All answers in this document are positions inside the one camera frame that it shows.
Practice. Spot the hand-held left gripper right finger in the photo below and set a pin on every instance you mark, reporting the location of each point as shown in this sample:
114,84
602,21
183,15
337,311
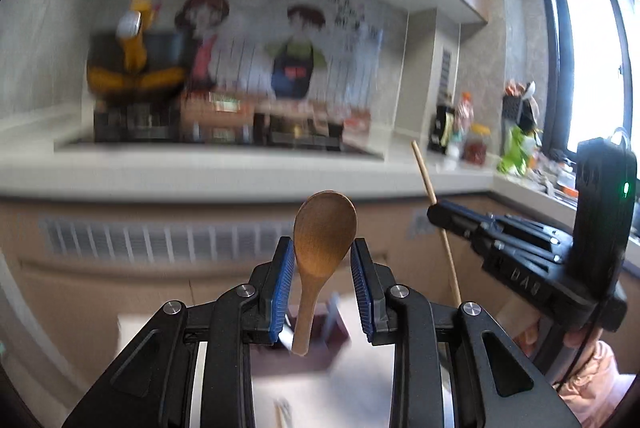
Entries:
362,293

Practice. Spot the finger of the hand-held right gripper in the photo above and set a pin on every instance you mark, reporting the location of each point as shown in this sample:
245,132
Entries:
535,233
460,220

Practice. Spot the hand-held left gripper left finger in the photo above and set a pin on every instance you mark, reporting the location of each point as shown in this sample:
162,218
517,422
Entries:
280,293

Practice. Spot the purple utensil holder box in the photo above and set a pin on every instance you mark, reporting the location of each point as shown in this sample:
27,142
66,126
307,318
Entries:
340,333

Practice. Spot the wooden spoon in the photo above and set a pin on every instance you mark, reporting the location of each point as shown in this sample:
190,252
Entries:
325,228

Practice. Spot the person's right hand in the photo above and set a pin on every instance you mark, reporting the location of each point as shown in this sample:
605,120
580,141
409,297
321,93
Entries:
582,339

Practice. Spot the small white bottle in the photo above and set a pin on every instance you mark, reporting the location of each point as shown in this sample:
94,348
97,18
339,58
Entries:
453,150

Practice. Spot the red jar with yellow lid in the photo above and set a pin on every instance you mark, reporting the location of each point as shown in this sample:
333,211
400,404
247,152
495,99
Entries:
476,148

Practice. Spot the green plastic bag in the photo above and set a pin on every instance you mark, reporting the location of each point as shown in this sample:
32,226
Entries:
517,153

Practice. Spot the dark soy sauce bottle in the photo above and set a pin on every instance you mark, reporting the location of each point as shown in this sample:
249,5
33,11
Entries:
440,128

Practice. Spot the clear bottle with orange cap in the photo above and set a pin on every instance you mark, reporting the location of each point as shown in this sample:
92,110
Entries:
464,115

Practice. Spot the long white vent grille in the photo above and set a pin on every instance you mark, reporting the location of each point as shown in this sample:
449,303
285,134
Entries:
150,240

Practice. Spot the grey column with vent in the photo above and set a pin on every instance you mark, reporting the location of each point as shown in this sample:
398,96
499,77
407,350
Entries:
420,73

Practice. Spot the dark framed window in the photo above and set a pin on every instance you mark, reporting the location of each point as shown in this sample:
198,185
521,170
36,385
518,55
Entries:
590,58

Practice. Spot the wooden base cabinet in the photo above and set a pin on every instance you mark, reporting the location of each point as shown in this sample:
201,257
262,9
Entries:
100,298

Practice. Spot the black gas stove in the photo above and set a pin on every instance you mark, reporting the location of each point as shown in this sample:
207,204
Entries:
150,120

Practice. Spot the black wall utensil rack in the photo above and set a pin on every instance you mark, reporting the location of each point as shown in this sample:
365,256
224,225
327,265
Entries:
515,108

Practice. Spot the cartoon wall sticker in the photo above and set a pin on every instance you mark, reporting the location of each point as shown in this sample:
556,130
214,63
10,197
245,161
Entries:
250,58

